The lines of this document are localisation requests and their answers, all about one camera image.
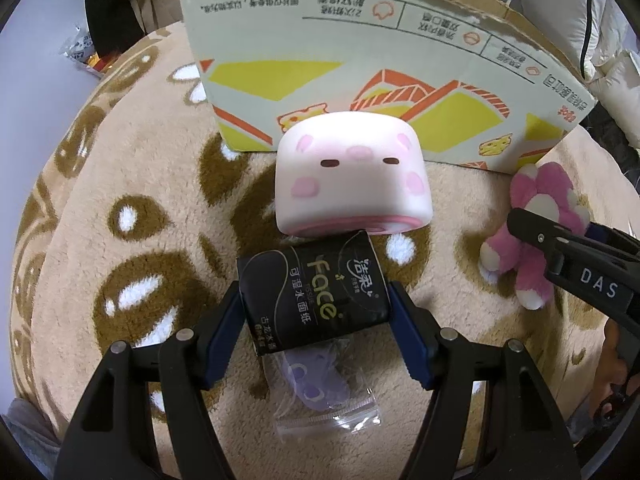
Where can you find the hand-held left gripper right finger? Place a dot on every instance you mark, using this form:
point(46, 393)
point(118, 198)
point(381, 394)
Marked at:
point(412, 340)

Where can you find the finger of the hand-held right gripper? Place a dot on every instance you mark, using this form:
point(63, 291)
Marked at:
point(615, 240)
point(590, 280)

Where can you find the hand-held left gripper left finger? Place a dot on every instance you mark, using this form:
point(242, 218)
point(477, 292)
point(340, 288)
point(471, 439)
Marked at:
point(225, 330)

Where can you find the pink bear plush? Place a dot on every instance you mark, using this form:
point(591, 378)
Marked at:
point(515, 260)

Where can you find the black tissue pack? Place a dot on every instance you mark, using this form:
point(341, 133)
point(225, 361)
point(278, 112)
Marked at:
point(310, 290)

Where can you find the printed cardboard box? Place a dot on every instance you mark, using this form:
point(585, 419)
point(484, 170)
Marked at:
point(325, 25)

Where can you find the person's right hand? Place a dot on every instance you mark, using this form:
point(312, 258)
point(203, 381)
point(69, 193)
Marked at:
point(610, 365)

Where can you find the purple item in clear bag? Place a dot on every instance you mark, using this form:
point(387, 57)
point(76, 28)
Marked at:
point(315, 385)

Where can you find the pink pig face squishy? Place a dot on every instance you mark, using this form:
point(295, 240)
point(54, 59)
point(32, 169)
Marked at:
point(350, 185)

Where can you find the beige printed blanket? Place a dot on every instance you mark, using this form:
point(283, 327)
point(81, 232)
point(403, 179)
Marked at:
point(150, 160)

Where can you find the grey cloth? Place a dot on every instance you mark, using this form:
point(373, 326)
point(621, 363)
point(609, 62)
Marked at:
point(30, 440)

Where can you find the cream mattress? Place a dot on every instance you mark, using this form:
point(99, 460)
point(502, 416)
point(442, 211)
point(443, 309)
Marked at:
point(565, 10)

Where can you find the plastic bag with yellow items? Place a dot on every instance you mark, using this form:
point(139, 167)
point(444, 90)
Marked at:
point(80, 50)

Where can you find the black hanging garment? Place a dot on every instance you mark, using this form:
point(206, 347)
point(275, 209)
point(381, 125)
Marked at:
point(107, 0)

